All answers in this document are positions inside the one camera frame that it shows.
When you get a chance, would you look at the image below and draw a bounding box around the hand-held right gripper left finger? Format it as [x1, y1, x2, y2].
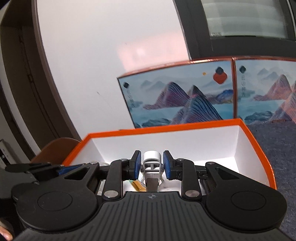
[55, 150, 142, 201]

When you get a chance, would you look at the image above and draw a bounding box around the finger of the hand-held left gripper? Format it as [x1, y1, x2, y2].
[5, 162, 86, 184]

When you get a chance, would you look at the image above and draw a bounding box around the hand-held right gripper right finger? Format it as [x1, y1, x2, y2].
[163, 150, 246, 200]

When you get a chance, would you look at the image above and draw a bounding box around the white nail clipper with magnifier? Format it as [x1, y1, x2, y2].
[140, 151, 165, 193]

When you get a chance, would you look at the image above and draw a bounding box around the orange cardboard box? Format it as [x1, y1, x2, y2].
[62, 118, 277, 193]

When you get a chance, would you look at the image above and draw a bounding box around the person's left hand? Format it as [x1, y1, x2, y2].
[0, 219, 14, 241]

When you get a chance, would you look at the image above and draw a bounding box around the brown wooden chair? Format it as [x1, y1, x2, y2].
[30, 137, 82, 166]

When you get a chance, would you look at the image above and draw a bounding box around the white appliance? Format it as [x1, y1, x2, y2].
[0, 138, 12, 167]

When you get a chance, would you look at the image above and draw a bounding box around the landscape print gift box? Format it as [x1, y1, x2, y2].
[117, 58, 235, 128]
[232, 56, 296, 124]

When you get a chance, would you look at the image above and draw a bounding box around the dark brown door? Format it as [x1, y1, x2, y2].
[0, 0, 81, 160]

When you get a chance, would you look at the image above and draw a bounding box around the dark framed window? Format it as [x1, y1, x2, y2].
[173, 0, 296, 61]

